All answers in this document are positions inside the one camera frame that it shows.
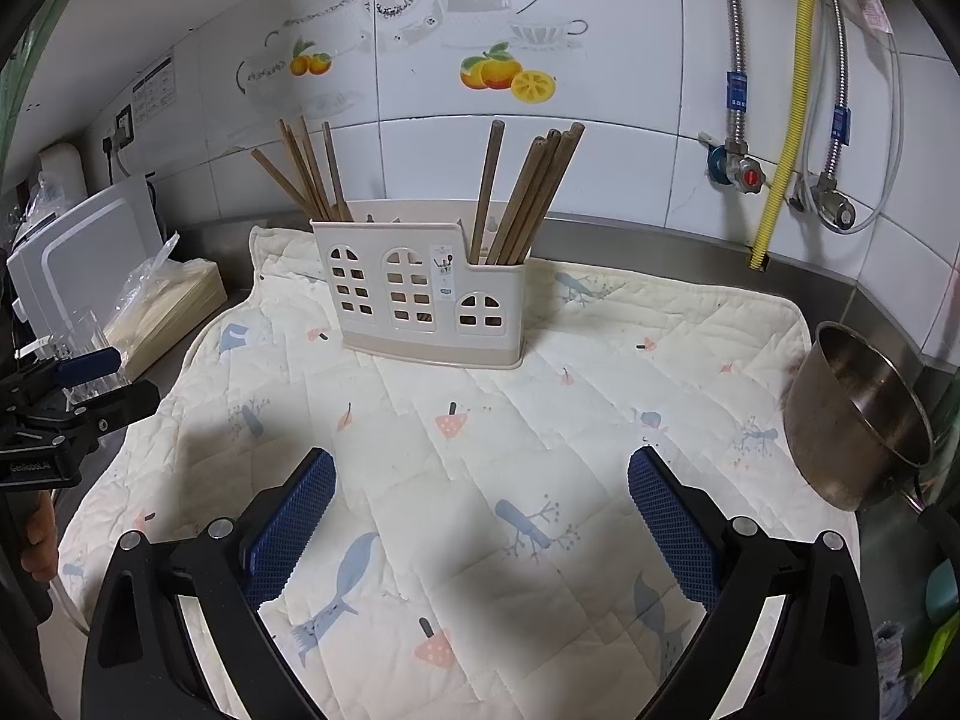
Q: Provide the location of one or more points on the white plastic jug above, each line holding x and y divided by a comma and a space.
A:
60, 161

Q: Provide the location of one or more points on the beige stack in plastic bag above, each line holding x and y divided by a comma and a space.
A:
172, 300

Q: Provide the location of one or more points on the white wall label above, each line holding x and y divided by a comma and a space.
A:
154, 86

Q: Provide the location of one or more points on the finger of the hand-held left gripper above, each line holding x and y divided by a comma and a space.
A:
120, 399
86, 365

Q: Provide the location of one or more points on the clear thin tube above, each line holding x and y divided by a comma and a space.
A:
898, 105

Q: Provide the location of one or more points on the teal plastic container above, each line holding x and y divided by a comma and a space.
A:
943, 589

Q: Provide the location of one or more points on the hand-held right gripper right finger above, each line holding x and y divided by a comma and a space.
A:
671, 532

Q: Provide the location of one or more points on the brown wooden chopstick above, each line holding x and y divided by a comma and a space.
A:
313, 180
487, 187
336, 165
294, 150
559, 165
535, 176
517, 195
289, 187
546, 181
317, 157

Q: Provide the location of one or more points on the stainless steel pot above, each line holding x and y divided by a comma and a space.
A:
832, 427

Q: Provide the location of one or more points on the beige plastic utensil holder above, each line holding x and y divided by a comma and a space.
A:
360, 330

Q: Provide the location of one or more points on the white cutting board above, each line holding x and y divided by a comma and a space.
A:
82, 247

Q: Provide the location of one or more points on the wall socket with plug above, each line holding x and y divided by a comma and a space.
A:
120, 127

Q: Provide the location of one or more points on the person's left hand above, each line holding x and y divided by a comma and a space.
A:
41, 540

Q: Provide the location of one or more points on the clear plastic container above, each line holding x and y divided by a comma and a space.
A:
79, 337

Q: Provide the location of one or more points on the grey knitted cloth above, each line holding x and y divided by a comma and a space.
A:
892, 652

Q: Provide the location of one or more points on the pink tag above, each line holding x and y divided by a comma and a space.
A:
875, 15

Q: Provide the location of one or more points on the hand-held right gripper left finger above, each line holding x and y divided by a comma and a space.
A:
292, 532

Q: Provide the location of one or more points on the cream quilted printed mat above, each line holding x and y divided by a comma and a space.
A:
465, 480

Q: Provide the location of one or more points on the green plastic rack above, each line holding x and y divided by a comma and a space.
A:
946, 649

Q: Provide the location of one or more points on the metal pipe valve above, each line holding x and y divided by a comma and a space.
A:
832, 206

